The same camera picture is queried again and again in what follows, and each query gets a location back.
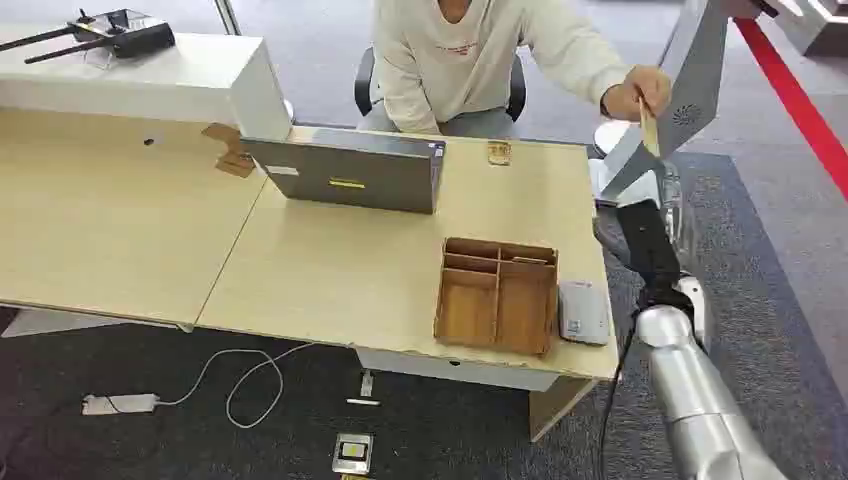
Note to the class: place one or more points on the person's right hand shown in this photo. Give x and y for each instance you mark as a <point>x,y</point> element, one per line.
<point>636,93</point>

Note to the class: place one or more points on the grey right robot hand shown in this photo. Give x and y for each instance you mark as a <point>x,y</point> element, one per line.
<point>650,245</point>

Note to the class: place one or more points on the tan card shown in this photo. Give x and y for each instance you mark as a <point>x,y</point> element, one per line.
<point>650,132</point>

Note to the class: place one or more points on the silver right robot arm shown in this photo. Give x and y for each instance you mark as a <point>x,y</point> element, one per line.
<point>696,397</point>

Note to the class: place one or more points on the white round base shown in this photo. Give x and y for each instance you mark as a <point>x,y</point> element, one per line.
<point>609,136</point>

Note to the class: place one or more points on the grey angled metal panel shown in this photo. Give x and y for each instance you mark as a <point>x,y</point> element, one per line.
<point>696,79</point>

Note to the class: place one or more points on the red floor tape strip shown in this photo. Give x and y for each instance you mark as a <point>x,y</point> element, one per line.
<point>795,106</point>

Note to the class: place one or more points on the wooden card box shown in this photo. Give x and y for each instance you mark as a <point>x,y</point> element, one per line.
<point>497,305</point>

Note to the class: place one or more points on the person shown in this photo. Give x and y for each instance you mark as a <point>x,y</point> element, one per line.
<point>457,66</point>

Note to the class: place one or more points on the black office chair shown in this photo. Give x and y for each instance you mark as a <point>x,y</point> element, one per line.
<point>363,83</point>

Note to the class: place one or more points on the pale wooden desk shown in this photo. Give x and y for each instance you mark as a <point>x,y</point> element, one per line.
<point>112,218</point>
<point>371,265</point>

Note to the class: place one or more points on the grey laptop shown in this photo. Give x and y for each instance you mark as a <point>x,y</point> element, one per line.
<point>351,175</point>

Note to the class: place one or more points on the metal floor socket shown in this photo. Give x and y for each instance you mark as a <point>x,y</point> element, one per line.
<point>352,453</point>

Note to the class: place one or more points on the brown tape patch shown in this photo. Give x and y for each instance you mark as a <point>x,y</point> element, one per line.
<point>233,156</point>

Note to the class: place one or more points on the grey metal pole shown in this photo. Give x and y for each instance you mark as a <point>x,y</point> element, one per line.
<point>228,16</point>

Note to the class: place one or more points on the white cabinet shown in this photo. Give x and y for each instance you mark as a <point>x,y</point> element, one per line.
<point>132,79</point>

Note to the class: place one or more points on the black remote controller with antennas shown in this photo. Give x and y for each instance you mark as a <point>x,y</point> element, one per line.
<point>126,33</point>

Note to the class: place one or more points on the white power adapter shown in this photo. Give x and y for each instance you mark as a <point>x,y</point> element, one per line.
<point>119,404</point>

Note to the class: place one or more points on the white floor bracket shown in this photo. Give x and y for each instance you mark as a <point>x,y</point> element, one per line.
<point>364,392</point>

